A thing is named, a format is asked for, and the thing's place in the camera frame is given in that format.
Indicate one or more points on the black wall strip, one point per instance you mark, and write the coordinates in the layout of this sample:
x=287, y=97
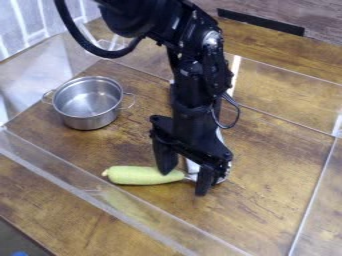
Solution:
x=262, y=22

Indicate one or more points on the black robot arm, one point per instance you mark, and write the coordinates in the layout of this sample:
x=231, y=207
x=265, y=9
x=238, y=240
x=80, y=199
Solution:
x=180, y=26

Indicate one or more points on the toy cleaver knife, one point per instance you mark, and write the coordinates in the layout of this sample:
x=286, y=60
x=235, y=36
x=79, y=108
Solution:
x=192, y=167

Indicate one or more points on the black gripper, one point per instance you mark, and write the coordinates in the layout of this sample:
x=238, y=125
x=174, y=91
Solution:
x=190, y=136

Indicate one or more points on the small steel pot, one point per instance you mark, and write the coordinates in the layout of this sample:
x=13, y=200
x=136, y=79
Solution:
x=88, y=102

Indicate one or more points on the clear acrylic table barrier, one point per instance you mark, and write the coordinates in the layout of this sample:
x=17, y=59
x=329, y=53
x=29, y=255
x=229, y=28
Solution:
x=278, y=208

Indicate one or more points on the spoon with yellow handle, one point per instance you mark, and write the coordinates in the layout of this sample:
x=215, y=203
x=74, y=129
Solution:
x=143, y=175

